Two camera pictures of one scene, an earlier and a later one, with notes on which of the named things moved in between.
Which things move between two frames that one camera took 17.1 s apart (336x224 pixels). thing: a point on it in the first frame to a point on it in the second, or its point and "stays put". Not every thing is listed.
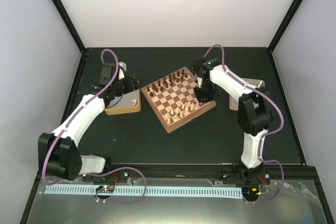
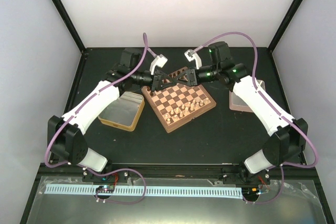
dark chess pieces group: (160, 85) stays put
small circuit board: (106, 189) stays put
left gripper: (133, 85) to (157, 83)
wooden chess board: (172, 98) stays put
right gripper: (201, 98) to (191, 74)
